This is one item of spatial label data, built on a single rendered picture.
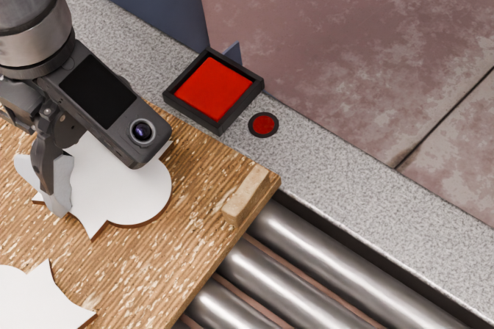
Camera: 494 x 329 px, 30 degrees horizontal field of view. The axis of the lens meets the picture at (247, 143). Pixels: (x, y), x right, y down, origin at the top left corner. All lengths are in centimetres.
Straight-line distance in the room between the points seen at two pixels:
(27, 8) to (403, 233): 41
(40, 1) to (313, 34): 153
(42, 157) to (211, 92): 23
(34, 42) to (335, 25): 153
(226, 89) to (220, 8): 130
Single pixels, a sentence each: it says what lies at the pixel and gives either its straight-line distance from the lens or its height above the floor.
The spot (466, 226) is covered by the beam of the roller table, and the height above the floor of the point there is 92.
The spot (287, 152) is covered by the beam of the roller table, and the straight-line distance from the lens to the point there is 92.
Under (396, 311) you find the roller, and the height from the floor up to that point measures 92.
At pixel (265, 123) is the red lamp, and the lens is 94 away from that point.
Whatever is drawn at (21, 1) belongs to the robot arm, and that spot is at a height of 122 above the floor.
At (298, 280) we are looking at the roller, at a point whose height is 92.
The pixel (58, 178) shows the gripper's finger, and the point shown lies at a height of 101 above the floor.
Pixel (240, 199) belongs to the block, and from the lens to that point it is 84.
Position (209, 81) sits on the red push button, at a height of 93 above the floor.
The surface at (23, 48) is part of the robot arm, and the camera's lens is 71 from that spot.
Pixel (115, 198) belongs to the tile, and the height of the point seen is 95.
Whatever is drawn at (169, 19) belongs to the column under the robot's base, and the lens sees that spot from 161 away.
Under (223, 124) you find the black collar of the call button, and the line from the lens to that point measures 93.
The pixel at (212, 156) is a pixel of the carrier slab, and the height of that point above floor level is 94.
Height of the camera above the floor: 170
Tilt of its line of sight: 58 degrees down
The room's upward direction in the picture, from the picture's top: 9 degrees counter-clockwise
